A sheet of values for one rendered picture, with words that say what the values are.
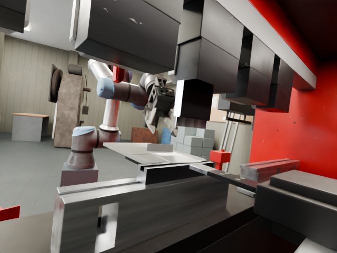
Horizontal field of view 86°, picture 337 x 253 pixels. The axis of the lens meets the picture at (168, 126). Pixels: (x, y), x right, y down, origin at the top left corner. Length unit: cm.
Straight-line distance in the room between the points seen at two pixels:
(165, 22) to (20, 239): 41
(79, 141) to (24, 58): 808
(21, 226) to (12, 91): 861
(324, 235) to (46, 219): 43
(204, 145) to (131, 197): 429
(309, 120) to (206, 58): 88
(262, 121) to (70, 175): 114
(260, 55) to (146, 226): 51
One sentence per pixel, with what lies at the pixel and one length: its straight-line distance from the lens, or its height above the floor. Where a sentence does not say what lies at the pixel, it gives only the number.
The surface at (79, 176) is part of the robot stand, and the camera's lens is 112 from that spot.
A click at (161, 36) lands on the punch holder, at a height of 122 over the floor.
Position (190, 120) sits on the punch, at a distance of 41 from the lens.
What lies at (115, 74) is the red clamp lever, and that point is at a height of 117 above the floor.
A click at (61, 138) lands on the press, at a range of 594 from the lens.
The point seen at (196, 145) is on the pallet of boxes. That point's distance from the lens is 442.
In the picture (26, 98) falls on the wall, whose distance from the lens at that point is 888.
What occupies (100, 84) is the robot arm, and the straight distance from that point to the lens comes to 70.
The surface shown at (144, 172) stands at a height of 99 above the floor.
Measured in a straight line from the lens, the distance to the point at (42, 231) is 42.
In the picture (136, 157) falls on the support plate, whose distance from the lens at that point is 42.
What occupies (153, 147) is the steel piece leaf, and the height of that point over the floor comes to 101.
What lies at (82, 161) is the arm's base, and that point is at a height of 82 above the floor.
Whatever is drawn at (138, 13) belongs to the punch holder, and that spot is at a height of 123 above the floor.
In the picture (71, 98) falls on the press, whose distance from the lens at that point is 583.
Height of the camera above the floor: 109
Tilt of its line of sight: 1 degrees down
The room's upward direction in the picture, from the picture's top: 7 degrees clockwise
